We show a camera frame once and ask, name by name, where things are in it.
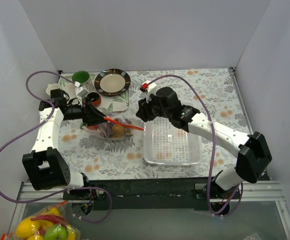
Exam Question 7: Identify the white plastic basket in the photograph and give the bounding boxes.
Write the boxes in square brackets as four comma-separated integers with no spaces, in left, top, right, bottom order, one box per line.
[143,117,203,166]

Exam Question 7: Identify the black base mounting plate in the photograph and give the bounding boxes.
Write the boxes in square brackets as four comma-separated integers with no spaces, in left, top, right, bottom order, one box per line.
[62,177,243,211]

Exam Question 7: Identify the floral serving tray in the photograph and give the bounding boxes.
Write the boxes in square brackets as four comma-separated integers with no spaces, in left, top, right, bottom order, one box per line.
[57,72,130,112]

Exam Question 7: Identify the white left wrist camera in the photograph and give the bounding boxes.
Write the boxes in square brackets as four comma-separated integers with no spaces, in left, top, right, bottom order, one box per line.
[74,81,89,102]

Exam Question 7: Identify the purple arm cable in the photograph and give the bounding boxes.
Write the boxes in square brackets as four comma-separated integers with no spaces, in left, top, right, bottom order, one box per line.
[147,74,243,216]
[0,70,113,223]

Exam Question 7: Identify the clear zip top bag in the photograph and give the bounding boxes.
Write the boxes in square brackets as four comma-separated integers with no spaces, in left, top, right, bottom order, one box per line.
[81,116,144,140]

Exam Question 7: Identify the clear plastic wrapper corner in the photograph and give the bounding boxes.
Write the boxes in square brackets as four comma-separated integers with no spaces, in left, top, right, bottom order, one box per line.
[243,232,262,240]

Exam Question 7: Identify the fake brown kiwi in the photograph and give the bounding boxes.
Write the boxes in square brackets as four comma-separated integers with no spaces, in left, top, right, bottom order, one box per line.
[111,124,125,138]

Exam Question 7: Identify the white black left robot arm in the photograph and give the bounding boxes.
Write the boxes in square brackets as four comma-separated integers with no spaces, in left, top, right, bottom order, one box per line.
[22,87,105,200]

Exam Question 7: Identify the aluminium frame rail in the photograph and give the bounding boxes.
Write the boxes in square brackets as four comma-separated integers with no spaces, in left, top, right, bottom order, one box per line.
[18,180,286,203]

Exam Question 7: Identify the brown ceramic cup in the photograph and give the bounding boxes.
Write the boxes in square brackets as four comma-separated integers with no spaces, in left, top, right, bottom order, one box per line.
[87,92,102,107]

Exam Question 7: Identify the pale yellow cup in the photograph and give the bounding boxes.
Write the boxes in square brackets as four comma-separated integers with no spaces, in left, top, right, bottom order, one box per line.
[46,83,61,96]

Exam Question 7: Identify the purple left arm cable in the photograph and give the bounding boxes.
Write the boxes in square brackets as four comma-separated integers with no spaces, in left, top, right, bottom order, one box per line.
[0,70,113,223]

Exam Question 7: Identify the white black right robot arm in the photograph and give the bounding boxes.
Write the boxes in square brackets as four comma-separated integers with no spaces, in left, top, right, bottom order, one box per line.
[136,83,273,199]

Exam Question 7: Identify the floral table mat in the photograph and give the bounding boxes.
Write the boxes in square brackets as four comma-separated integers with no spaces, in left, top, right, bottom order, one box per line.
[33,67,265,181]

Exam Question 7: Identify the green inside cat mug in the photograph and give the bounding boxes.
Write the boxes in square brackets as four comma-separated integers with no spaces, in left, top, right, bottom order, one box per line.
[71,70,94,92]

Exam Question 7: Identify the dark striped rim plate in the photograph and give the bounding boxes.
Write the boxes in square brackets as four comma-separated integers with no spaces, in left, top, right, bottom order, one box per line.
[94,68,131,97]

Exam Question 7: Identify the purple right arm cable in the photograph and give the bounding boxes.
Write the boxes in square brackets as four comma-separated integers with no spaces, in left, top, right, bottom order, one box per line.
[147,74,243,216]

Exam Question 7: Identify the bag of fake fruit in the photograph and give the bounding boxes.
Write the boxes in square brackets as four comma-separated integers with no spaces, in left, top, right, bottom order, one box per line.
[1,201,81,240]

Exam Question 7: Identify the fake red grapes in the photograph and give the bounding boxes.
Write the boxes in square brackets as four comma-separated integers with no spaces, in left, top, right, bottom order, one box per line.
[97,122,114,139]

